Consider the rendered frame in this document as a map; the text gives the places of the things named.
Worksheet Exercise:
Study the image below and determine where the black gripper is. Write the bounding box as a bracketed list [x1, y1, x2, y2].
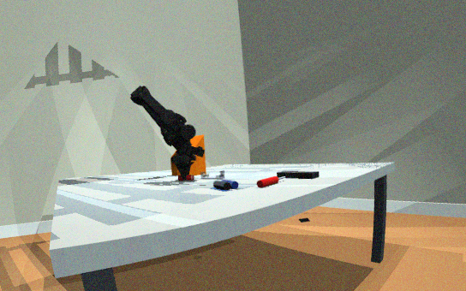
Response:
[171, 141, 196, 180]

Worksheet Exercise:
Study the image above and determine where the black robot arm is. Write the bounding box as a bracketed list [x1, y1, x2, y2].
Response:
[130, 86, 205, 157]

